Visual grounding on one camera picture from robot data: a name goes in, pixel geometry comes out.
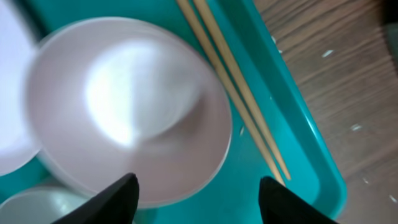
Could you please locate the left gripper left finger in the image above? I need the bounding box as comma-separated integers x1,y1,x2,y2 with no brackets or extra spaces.
53,173,139,224

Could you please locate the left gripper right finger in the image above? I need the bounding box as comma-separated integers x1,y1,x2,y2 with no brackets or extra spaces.
258,177,337,224

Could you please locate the pink bowl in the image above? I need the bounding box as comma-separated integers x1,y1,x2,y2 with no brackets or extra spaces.
24,17,232,208

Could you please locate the grey dishwasher rack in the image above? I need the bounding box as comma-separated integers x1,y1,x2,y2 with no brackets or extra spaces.
383,22,398,71

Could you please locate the grey bowl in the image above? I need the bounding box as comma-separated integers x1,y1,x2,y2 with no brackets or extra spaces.
1,186,88,224

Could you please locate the large white plate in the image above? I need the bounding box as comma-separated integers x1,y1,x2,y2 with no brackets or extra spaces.
1,0,40,175

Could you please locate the left wooden chopstick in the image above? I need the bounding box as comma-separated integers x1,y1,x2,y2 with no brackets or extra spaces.
177,0,285,185

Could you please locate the wooden chopstick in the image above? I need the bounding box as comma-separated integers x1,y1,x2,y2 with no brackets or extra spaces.
177,0,285,185
193,0,291,180

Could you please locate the right wooden chopstick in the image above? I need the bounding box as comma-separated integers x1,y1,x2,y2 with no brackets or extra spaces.
193,0,291,180

